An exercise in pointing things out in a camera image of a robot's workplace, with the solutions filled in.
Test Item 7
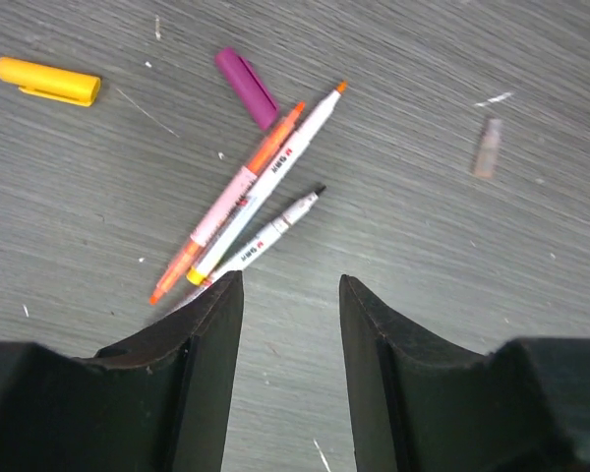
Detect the orange marker pen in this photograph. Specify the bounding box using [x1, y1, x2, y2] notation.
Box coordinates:
[149, 101, 306, 305]

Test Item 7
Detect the yellow pen cap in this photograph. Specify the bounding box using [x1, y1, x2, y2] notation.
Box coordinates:
[0, 57, 101, 107]

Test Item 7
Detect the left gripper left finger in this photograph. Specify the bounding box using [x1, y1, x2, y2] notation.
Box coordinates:
[0, 271, 244, 471]

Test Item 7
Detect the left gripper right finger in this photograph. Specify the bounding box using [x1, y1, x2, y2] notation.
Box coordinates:
[339, 275, 590, 471]

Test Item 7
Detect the orange tipped white pen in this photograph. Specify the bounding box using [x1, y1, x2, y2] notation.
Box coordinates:
[186, 81, 348, 286]

